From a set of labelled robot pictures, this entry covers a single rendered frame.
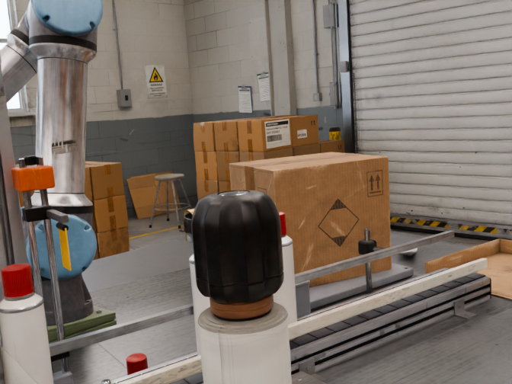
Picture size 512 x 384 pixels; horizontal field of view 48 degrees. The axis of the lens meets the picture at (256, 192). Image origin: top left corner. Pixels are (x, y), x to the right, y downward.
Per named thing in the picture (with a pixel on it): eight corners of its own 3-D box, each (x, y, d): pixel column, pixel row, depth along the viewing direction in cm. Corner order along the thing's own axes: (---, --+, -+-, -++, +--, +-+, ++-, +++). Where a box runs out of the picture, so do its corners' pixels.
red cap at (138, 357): (144, 380, 92) (142, 361, 92) (124, 380, 93) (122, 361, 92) (151, 370, 96) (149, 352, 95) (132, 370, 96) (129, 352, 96)
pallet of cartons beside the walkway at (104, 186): (137, 275, 449) (126, 162, 436) (34, 307, 391) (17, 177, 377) (63, 255, 533) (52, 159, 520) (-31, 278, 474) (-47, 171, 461)
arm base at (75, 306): (34, 331, 107) (30, 279, 106) (4, 318, 118) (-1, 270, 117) (107, 312, 117) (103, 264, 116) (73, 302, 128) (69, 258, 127)
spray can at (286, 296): (279, 346, 90) (271, 218, 87) (260, 336, 94) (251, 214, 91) (305, 336, 93) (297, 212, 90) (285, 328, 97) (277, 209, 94)
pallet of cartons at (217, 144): (267, 264, 456) (257, 120, 439) (196, 251, 514) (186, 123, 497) (352, 233, 541) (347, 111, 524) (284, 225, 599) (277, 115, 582)
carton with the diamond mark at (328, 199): (280, 294, 123) (273, 170, 119) (235, 269, 145) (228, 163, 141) (392, 269, 136) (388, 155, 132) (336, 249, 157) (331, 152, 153)
